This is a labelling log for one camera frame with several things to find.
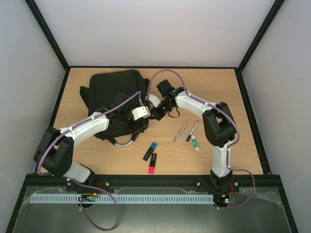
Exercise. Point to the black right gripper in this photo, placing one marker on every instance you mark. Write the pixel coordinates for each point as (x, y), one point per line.
(158, 113)

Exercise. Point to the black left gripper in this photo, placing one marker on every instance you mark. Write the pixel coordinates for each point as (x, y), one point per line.
(127, 112)

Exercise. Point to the blue highlighter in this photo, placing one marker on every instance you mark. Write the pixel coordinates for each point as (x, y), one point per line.
(150, 151)

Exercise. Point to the green marker pen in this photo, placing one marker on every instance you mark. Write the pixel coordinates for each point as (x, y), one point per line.
(179, 133)

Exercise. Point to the black backpack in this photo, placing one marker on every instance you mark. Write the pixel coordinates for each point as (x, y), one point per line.
(108, 90)

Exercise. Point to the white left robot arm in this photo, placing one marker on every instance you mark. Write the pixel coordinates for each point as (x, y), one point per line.
(54, 155)

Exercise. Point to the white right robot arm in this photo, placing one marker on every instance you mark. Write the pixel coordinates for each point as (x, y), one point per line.
(219, 125)

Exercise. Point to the blue marker pen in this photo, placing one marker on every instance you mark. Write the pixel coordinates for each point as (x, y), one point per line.
(191, 132)

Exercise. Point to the pink highlighter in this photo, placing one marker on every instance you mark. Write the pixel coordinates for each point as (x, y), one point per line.
(152, 163)

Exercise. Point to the white glue stick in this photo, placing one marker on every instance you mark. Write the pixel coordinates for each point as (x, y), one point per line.
(195, 143)

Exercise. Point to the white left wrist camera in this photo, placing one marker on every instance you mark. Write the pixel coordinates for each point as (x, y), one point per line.
(141, 112)

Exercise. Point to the grey slotted cable duct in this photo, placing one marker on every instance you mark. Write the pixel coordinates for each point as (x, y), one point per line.
(121, 199)

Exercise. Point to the black aluminium frame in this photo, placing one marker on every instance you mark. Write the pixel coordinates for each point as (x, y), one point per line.
(266, 180)

